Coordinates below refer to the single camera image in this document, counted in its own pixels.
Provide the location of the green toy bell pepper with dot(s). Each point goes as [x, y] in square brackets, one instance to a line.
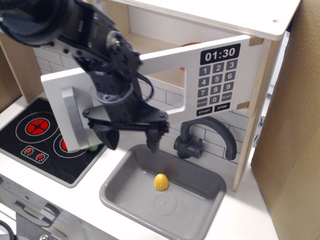
[92, 148]

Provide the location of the dark grey toy faucet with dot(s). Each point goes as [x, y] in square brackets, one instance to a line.
[186, 147]

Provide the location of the black toy stovetop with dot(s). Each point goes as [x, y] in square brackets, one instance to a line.
[33, 138]

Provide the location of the yellow toy corn piece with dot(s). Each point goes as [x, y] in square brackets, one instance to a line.
[161, 182]

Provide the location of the grey oven door handle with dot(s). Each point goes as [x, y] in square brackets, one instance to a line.
[43, 217]

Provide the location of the brown cardboard panel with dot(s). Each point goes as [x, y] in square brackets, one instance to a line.
[286, 161]

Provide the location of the white toy microwave door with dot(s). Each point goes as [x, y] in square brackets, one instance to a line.
[190, 82]

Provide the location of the orange plate inside microwave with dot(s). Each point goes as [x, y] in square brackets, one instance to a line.
[189, 44]

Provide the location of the white wooden microwave cabinet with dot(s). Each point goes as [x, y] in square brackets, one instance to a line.
[264, 20]

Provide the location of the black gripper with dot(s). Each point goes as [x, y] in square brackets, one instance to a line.
[126, 111]

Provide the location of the grey plastic sink basin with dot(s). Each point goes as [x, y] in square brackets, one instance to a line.
[184, 211]

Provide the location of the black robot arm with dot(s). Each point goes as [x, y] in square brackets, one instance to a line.
[91, 38]

